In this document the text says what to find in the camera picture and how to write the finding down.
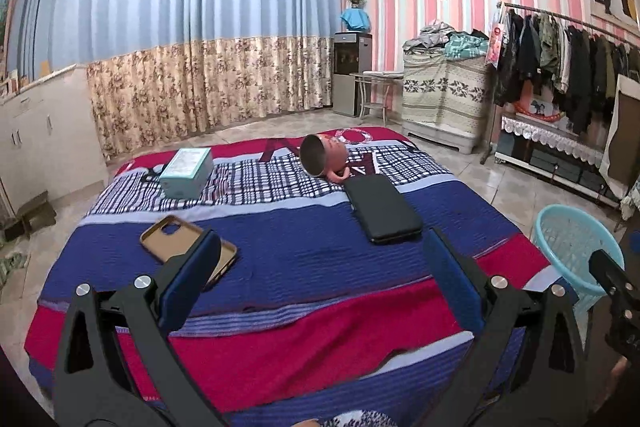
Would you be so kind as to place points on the pink mug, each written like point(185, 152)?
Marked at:
point(325, 157)

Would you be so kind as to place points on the blue floral curtain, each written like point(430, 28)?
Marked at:
point(175, 22)

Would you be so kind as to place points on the brown phone case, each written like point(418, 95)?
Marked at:
point(160, 237)

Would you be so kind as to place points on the striped blanket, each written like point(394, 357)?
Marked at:
point(310, 267)

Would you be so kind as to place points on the low glass cabinet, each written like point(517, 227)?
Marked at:
point(550, 167)

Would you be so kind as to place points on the grey water dispenser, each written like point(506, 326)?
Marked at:
point(352, 74)

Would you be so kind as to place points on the grey washing machine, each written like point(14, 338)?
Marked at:
point(445, 141)

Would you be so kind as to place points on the white cabinet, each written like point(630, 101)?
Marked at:
point(50, 132)

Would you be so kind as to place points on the metal stool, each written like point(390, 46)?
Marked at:
point(375, 92)

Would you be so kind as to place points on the green wall poster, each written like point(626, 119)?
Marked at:
point(5, 17)

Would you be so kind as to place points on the metal clothes rack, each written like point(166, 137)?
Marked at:
point(550, 13)

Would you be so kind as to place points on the pink and white hanging bag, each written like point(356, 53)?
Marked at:
point(496, 42)

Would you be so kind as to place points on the beige patterned cover cloth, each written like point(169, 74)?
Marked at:
point(445, 92)

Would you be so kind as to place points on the white lace cloth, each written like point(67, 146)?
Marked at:
point(550, 134)

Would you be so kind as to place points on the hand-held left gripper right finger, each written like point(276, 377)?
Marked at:
point(452, 289)

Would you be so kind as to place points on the red printed object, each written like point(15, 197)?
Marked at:
point(542, 109)

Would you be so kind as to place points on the teal tissue box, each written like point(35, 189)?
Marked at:
point(185, 174)

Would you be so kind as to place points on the brown board with white cloth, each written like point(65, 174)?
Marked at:
point(627, 137)

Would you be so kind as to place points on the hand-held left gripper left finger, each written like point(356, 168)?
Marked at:
point(192, 279)

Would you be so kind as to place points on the blue bottle cover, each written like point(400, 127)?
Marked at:
point(356, 20)

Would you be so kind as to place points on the row of hanging clothes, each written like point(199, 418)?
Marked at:
point(565, 57)

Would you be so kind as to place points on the teal patterned garment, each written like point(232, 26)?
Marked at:
point(465, 47)

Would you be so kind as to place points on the grey jacket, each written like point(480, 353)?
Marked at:
point(427, 38)

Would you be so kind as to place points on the black leather case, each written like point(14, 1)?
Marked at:
point(382, 209)

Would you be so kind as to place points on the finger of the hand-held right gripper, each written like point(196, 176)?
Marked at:
point(606, 269)

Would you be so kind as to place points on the small potted plant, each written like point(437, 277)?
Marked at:
point(356, 2)

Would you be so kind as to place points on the light blue plastic basket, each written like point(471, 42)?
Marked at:
point(565, 242)

